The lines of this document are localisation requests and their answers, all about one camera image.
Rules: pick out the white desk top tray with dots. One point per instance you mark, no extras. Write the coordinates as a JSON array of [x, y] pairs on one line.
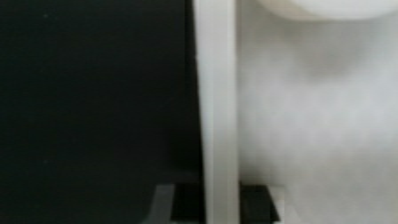
[[296, 60]]

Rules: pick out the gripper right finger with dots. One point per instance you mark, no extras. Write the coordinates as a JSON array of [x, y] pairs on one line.
[[257, 207]]

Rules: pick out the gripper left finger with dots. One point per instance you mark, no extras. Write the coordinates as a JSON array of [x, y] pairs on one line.
[[176, 204]]

